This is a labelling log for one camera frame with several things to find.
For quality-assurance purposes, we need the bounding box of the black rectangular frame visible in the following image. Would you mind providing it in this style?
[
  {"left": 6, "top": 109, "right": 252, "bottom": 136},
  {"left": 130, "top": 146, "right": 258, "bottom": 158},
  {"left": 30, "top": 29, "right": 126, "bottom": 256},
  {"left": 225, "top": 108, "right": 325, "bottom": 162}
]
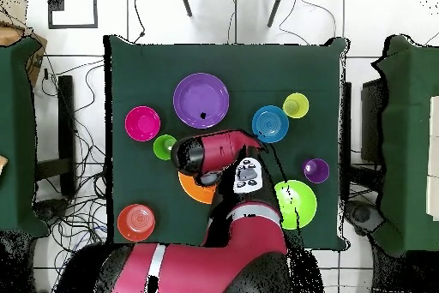
[{"left": 46, "top": 0, "right": 99, "bottom": 30}]

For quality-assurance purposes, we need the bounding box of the pink bowl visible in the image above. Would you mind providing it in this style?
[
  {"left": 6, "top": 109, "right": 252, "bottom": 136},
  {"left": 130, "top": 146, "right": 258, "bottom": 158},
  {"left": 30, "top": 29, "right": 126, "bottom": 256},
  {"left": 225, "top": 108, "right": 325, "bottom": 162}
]
[{"left": 123, "top": 105, "right": 162, "bottom": 143}]

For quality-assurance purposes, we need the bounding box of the large yellow-orange bowl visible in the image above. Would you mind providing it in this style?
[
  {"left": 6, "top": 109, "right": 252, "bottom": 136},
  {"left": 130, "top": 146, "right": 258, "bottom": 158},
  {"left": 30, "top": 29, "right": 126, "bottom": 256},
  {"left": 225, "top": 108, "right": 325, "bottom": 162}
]
[{"left": 177, "top": 170, "right": 218, "bottom": 205}]

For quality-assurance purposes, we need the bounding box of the green cup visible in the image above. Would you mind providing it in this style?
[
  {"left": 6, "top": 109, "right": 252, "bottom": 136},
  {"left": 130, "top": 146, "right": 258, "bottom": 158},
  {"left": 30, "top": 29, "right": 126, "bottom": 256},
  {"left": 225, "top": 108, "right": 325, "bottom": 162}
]
[{"left": 153, "top": 134, "right": 178, "bottom": 161}]

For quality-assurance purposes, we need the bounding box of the green bowl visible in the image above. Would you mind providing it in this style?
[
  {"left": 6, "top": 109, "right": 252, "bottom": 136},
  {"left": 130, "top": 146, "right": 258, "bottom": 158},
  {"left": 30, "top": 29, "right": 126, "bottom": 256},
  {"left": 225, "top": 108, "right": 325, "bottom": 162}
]
[{"left": 274, "top": 179, "right": 318, "bottom": 231}]

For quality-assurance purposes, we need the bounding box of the cardboard box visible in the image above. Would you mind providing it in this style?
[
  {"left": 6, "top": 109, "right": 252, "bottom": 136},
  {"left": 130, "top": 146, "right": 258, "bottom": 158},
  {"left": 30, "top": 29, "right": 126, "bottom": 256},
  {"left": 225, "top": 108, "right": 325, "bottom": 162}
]
[{"left": 0, "top": 0, "right": 48, "bottom": 88}]

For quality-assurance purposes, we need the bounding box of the black box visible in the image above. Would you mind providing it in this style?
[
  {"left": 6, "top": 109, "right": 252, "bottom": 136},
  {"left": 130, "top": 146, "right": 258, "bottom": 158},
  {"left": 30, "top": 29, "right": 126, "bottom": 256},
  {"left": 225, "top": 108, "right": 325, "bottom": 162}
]
[{"left": 359, "top": 78, "right": 386, "bottom": 164}]

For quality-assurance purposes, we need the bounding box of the thin black cable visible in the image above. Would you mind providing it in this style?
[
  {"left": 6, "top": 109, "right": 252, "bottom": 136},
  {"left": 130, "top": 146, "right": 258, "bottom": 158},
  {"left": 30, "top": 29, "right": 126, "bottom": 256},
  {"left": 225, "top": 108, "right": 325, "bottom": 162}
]
[{"left": 278, "top": 0, "right": 338, "bottom": 46}]

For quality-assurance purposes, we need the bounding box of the dark green tablecloth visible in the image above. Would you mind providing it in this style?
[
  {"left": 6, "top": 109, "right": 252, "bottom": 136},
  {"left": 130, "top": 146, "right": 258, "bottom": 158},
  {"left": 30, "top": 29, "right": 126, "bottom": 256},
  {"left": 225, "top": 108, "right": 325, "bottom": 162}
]
[{"left": 103, "top": 34, "right": 351, "bottom": 252}]

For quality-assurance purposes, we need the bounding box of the black camera tripod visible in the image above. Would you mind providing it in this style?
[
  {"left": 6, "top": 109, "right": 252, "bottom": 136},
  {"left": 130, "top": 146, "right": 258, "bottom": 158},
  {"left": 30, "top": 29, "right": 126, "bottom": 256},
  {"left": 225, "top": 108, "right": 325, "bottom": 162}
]
[{"left": 177, "top": 0, "right": 288, "bottom": 29}]

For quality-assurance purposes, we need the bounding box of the purple cup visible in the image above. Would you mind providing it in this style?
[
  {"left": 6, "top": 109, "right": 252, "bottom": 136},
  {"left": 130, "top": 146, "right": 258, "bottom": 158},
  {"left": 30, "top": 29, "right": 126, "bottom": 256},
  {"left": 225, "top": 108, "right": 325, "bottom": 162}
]
[{"left": 302, "top": 158, "right": 331, "bottom": 185}]

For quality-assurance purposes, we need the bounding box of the tangle of black cables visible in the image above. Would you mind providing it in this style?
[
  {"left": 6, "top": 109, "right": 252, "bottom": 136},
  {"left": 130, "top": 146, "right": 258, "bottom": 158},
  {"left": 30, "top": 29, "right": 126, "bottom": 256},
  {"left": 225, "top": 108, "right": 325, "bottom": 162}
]
[{"left": 33, "top": 56, "right": 114, "bottom": 293}]

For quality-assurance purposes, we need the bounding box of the yellow cup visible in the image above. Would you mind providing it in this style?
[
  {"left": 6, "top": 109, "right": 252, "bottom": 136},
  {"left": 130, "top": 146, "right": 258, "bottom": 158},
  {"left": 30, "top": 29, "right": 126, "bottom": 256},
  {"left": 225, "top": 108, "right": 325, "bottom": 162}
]
[{"left": 282, "top": 92, "right": 310, "bottom": 120}]

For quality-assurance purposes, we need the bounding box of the black cable with plug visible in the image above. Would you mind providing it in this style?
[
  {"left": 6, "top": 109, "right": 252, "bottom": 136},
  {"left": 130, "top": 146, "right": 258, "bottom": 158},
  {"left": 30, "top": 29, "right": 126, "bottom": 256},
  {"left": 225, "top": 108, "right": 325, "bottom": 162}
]
[{"left": 126, "top": 0, "right": 147, "bottom": 45}]

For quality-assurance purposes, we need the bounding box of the red-orange bowl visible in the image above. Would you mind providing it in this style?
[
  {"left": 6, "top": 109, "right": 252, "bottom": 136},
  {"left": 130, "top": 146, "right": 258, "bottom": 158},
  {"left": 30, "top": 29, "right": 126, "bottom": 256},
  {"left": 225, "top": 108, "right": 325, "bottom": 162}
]
[{"left": 117, "top": 203, "right": 157, "bottom": 243}]

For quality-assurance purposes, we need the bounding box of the purple bowl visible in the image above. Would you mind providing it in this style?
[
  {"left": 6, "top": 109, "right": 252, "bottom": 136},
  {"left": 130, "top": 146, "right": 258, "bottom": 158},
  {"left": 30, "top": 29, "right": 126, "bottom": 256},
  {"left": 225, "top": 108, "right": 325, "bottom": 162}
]
[{"left": 171, "top": 72, "right": 231, "bottom": 130}]

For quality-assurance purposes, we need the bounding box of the green side table cloth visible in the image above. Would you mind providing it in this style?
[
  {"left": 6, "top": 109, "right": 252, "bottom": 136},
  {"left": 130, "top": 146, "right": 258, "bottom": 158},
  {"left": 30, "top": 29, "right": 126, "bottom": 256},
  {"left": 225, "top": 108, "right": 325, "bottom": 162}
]
[
  {"left": 371, "top": 34, "right": 439, "bottom": 258},
  {"left": 0, "top": 37, "right": 51, "bottom": 237}
]

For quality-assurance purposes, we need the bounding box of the blue bowl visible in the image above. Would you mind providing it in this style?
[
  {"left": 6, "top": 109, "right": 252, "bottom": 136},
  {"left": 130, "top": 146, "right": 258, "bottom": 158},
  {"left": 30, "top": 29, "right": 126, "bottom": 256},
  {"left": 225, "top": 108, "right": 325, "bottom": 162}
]
[{"left": 251, "top": 105, "right": 290, "bottom": 144}]

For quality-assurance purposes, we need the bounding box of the black floor beam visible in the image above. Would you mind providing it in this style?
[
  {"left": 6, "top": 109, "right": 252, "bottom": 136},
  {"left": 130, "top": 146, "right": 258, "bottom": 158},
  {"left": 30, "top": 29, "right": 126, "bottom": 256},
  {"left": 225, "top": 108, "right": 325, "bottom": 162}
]
[{"left": 34, "top": 75, "right": 77, "bottom": 198}]

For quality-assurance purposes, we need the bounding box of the dark grey stand base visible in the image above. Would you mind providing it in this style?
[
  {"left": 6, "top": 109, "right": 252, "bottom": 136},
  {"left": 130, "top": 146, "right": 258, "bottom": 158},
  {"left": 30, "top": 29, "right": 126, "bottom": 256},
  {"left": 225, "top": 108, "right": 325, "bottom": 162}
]
[
  {"left": 344, "top": 200, "right": 385, "bottom": 237},
  {"left": 33, "top": 197, "right": 71, "bottom": 220}
]

